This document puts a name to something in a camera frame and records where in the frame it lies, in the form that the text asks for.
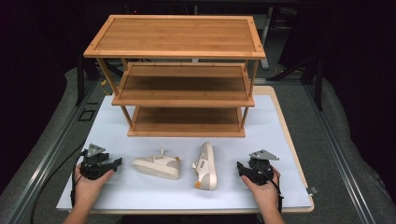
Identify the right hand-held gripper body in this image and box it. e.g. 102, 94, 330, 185
247, 149, 280, 187

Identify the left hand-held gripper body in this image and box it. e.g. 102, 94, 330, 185
79, 143, 114, 181

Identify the beige white sneaker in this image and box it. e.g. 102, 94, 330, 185
191, 142, 218, 191
131, 147, 181, 180

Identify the wooden three-tier shoe rack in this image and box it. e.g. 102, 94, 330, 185
83, 14, 266, 138

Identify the person's right hand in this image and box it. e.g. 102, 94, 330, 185
241, 167, 281, 207

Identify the person's left hand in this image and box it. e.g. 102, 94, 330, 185
74, 167, 116, 207

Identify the white table mat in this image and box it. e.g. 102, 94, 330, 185
56, 94, 313, 211

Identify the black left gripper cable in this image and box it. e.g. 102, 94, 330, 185
30, 141, 90, 224

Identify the aluminium frame rail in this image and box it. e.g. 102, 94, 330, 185
303, 83, 377, 224
0, 81, 100, 224

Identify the black metal stand post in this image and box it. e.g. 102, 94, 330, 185
313, 55, 324, 110
76, 57, 87, 106

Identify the white metal post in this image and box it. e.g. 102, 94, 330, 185
260, 13, 271, 70

